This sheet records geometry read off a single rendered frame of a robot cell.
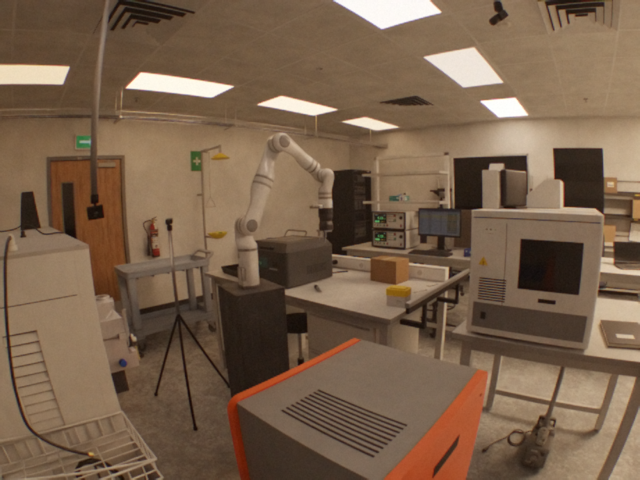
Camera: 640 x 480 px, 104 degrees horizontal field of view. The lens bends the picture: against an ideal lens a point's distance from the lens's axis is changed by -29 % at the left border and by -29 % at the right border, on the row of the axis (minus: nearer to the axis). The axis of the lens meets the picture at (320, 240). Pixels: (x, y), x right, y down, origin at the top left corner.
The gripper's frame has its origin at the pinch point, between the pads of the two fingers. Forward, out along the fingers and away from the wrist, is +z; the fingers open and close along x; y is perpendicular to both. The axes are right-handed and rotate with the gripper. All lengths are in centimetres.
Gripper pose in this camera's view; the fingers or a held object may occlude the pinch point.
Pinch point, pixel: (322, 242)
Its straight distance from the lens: 183.3
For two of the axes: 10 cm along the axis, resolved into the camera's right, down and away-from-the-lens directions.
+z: 0.3, 9.9, 1.2
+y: 8.1, -1.0, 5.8
